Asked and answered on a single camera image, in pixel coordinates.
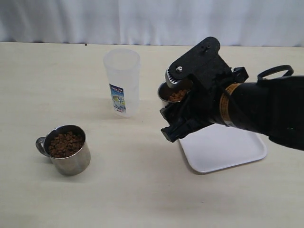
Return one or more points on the steel mug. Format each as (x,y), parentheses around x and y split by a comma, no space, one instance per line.
(67,149)
(175,94)

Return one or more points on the white curtain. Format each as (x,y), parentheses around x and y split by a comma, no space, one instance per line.
(277,23)

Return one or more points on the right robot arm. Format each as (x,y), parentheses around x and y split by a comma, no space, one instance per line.
(272,106)

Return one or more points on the white plastic tray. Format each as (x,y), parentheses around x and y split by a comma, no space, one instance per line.
(217,147)

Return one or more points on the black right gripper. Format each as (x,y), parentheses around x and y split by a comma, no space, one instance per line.
(208,75)

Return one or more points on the clear plastic container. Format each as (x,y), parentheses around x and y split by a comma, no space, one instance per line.
(123,70)

